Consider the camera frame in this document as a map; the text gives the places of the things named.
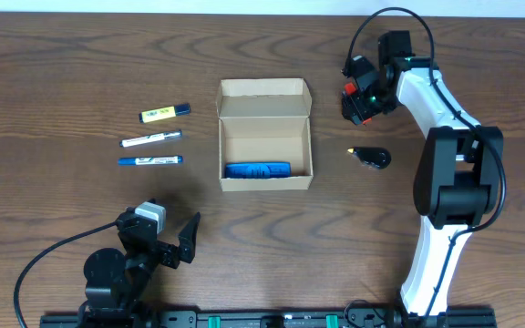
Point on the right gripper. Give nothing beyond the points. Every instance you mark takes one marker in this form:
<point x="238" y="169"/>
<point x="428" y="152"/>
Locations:
<point x="358" y="103"/>

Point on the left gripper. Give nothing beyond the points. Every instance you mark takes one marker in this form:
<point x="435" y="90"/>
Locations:
<point x="166" y="253"/>

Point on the red stapler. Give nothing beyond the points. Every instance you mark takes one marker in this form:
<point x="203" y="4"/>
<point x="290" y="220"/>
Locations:
<point x="354" y="108"/>

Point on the black tape dispenser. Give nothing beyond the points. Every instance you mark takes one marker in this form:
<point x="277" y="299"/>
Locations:
<point x="377" y="158"/>

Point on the blue plastic holder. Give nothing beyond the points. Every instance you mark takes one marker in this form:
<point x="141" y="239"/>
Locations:
<point x="258" y="170"/>

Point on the cardboard box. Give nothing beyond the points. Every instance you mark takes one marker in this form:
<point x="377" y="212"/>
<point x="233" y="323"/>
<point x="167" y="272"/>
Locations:
<point x="265" y="120"/>

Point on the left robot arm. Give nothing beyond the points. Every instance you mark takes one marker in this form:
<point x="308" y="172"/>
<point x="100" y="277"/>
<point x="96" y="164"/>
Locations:
<point x="116" y="280"/>

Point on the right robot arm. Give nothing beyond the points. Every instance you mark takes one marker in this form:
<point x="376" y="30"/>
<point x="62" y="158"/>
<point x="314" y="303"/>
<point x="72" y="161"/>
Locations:
<point x="459" y="173"/>

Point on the blue whiteboard marker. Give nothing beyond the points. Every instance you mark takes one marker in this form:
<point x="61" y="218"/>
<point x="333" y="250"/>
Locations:
<point x="150" y="161"/>

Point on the black cap whiteboard marker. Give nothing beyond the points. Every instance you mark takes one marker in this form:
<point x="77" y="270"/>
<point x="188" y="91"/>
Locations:
<point x="143" y="140"/>

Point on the yellow highlighter marker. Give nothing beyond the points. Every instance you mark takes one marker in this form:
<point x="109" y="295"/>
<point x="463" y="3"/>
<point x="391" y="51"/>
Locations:
<point x="164" y="113"/>

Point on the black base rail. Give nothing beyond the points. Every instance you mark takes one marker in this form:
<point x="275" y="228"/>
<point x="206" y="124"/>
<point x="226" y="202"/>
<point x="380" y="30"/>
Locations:
<point x="353" y="317"/>

